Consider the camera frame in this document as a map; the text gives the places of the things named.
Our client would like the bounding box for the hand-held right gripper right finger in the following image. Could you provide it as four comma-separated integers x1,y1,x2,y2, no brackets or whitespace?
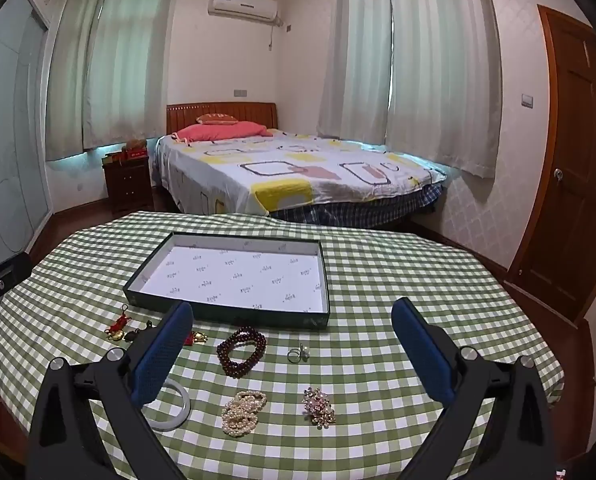
391,297,561,480

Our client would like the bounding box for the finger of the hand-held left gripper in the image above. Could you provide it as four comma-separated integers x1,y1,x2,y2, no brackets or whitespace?
0,252,32,294

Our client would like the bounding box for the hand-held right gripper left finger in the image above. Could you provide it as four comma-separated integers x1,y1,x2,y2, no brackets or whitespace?
25,301,195,480

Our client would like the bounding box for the red knot gold charm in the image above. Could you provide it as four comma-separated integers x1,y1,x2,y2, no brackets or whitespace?
104,304,209,347

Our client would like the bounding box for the white jade bangle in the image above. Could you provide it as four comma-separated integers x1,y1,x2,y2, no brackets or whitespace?
150,380,192,431

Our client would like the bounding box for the dark red bead bracelet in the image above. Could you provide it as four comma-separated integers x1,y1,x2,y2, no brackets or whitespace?
216,326,267,376

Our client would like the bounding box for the white pearl necklace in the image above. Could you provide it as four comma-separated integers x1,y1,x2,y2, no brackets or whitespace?
221,390,269,437

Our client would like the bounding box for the shallow green cardboard box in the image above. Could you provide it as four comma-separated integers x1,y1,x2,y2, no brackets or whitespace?
124,231,331,331

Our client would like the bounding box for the gold pearl brooch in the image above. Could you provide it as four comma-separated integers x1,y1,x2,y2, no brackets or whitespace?
302,386,337,428

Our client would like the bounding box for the green checked tablecloth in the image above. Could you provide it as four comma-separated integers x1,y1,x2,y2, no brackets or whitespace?
0,211,565,480

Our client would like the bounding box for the frosted glass wardrobe door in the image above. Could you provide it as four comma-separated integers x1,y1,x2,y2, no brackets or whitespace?
0,0,53,261

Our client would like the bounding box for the dark wooden nightstand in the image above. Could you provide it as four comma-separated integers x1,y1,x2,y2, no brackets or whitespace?
102,150,155,213

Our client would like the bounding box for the blue plaid bed skirt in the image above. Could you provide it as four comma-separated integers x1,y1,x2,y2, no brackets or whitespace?
270,182,446,233

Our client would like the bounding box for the pale green curtain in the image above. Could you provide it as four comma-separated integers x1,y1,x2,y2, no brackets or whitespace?
385,0,501,179
318,0,393,143
45,0,113,162
82,0,179,150

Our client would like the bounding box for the bed with patterned sheet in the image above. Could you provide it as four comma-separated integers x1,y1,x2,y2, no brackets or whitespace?
156,128,449,217

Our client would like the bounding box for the pink pillow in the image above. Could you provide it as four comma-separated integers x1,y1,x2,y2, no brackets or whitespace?
172,121,273,145

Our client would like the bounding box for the brown wooden door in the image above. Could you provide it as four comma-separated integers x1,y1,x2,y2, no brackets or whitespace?
503,4,596,328

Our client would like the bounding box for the wooden bed headboard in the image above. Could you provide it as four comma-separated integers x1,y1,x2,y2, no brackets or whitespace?
166,102,279,134

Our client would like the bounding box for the white air conditioner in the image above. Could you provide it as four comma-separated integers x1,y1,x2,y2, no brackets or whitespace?
208,0,280,25

